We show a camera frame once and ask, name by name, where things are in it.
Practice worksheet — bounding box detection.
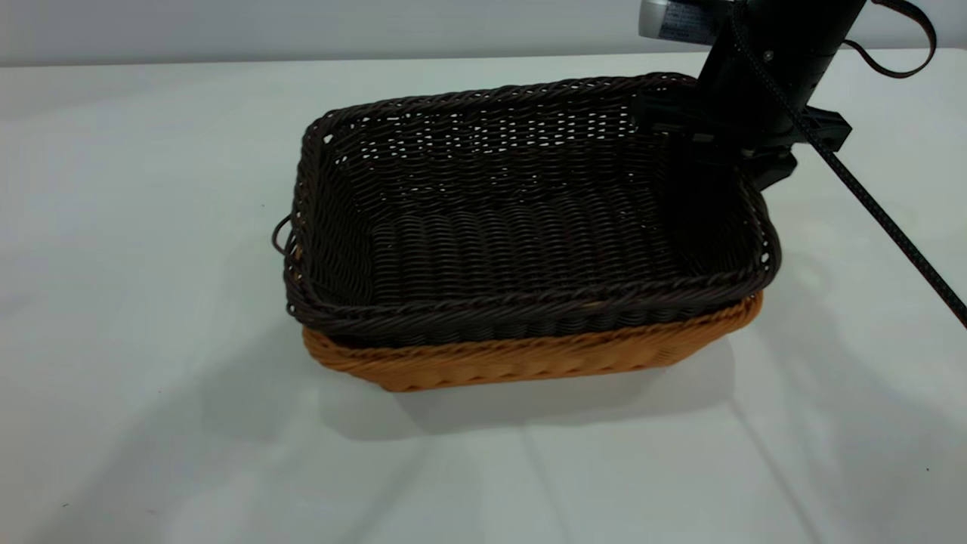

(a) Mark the dark brown wicker basket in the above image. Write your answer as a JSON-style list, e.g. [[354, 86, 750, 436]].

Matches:
[[272, 72, 783, 350]]

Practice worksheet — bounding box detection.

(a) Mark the black braided cable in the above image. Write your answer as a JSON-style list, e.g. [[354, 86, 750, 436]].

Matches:
[[727, 8, 967, 329]]

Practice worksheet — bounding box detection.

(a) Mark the thin black looped cable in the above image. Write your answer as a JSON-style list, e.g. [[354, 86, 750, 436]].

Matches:
[[842, 0, 938, 80]]

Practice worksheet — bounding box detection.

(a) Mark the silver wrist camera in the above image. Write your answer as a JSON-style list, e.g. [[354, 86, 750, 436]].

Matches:
[[638, 0, 730, 44]]

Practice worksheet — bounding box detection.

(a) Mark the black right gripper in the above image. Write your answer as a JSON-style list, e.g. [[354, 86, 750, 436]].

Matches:
[[633, 38, 853, 191]]

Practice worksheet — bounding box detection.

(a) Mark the light brown wicker basket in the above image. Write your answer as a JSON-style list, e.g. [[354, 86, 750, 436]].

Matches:
[[301, 291, 764, 392]]

